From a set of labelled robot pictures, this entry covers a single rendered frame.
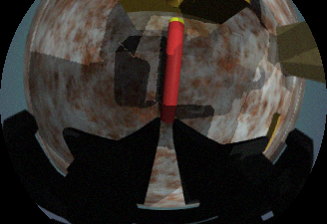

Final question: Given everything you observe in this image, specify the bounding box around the red cylindrical rod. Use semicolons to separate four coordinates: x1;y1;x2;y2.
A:
160;17;184;124

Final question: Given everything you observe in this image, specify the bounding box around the yellow rectangular bar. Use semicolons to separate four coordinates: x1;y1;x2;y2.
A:
267;112;282;144

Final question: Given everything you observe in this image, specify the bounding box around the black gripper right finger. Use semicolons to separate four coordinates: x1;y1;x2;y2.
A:
172;118;270;205

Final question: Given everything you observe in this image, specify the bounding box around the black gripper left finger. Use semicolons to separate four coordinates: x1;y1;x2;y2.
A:
63;117;161;205

